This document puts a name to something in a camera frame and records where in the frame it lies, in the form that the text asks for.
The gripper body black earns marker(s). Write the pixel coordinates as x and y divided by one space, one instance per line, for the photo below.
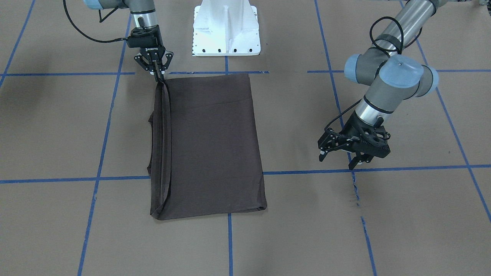
152 51
348 134

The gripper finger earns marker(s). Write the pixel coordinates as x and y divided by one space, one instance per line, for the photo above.
161 72
359 159
324 150
156 72

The brown t-shirt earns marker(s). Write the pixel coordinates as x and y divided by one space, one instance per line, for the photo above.
205 156

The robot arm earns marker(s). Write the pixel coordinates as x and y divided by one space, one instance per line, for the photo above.
143 12
391 78

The brown paper table cover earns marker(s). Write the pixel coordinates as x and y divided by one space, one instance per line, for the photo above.
75 143

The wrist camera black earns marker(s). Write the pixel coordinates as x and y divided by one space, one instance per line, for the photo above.
142 38
373 141

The white camera mast with base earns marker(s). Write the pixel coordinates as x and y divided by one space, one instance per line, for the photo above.
226 28

